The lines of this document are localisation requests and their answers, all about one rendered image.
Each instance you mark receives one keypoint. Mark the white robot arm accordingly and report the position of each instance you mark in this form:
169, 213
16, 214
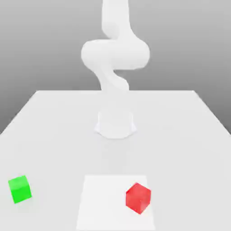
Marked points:
115, 54

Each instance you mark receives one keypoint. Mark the small red cube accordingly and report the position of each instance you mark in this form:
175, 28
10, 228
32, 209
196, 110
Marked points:
138, 198

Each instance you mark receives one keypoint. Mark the small green cube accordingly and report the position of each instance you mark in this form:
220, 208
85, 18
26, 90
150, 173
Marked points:
19, 189

